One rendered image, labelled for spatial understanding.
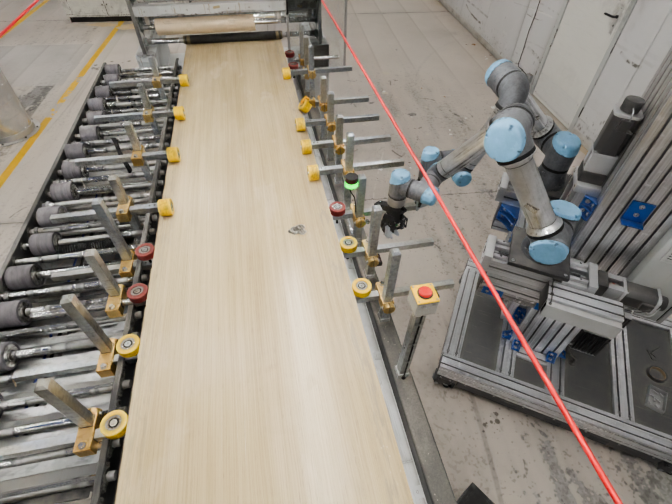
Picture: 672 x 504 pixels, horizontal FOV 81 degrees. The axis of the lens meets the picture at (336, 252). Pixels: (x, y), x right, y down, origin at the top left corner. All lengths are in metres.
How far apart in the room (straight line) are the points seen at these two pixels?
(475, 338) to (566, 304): 0.80
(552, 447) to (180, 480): 1.85
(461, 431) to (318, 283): 1.20
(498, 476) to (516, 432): 0.26
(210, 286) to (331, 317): 0.51
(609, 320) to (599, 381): 0.84
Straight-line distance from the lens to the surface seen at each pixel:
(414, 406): 1.61
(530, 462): 2.46
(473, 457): 2.36
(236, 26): 3.87
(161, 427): 1.43
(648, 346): 2.88
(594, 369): 2.61
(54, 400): 1.42
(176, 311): 1.64
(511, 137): 1.29
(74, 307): 1.51
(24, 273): 2.16
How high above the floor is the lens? 2.17
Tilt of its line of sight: 47 degrees down
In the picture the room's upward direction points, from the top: 1 degrees clockwise
